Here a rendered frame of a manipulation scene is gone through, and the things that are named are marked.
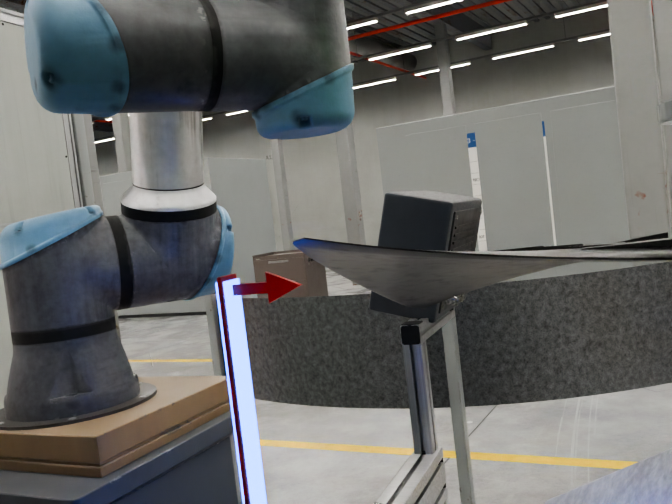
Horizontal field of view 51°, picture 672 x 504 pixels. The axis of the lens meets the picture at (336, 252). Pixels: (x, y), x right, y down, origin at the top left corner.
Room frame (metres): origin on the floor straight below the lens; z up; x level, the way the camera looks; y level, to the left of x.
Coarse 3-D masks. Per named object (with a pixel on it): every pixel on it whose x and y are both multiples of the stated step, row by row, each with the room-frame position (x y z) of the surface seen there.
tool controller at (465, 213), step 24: (408, 192) 1.16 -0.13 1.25; (432, 192) 1.27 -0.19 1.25; (384, 216) 1.09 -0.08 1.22; (408, 216) 1.08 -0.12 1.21; (432, 216) 1.06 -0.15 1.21; (456, 216) 1.07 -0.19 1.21; (480, 216) 1.28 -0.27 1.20; (384, 240) 1.09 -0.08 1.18; (408, 240) 1.08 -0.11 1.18; (432, 240) 1.07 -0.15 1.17; (456, 240) 1.11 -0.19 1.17; (384, 312) 1.10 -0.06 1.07; (408, 312) 1.08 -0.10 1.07; (432, 312) 1.07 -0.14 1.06
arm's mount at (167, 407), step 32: (160, 384) 0.89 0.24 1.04; (192, 384) 0.87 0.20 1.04; (224, 384) 0.87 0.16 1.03; (0, 416) 0.80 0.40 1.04; (96, 416) 0.75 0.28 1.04; (128, 416) 0.74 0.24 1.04; (160, 416) 0.76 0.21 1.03; (192, 416) 0.81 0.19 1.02; (0, 448) 0.74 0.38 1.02; (32, 448) 0.71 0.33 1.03; (64, 448) 0.69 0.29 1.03; (96, 448) 0.68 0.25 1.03; (128, 448) 0.71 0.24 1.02
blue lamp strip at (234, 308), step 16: (224, 288) 0.53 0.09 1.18; (240, 304) 0.55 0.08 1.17; (240, 320) 0.55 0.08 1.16; (240, 336) 0.54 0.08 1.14; (240, 352) 0.54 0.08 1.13; (240, 368) 0.54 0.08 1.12; (240, 384) 0.54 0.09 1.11; (240, 400) 0.53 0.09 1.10; (240, 416) 0.53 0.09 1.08; (256, 432) 0.55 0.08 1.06; (256, 448) 0.55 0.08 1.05; (256, 464) 0.54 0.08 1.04; (256, 480) 0.54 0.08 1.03; (256, 496) 0.54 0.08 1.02
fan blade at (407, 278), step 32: (320, 256) 0.46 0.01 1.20; (352, 256) 0.44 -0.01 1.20; (384, 256) 0.43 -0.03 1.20; (416, 256) 0.42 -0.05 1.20; (448, 256) 0.41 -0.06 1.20; (480, 256) 0.40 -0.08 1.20; (512, 256) 0.39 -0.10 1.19; (544, 256) 0.39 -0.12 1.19; (576, 256) 0.39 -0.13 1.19; (608, 256) 0.39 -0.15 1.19; (640, 256) 0.38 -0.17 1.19; (384, 288) 0.56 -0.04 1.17; (416, 288) 0.56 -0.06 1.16; (448, 288) 0.57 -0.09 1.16
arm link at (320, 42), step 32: (224, 0) 0.48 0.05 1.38; (256, 0) 0.49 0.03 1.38; (288, 0) 0.49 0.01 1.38; (320, 0) 0.49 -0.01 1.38; (224, 32) 0.46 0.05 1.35; (256, 32) 0.47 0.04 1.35; (288, 32) 0.48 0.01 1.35; (320, 32) 0.49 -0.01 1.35; (224, 64) 0.46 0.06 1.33; (256, 64) 0.47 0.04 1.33; (288, 64) 0.48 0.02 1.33; (320, 64) 0.49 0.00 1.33; (352, 64) 0.51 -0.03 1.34; (224, 96) 0.47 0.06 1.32; (256, 96) 0.48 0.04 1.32; (288, 96) 0.48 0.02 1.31; (320, 96) 0.49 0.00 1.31; (352, 96) 0.51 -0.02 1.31; (288, 128) 0.49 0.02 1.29; (320, 128) 0.50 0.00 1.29
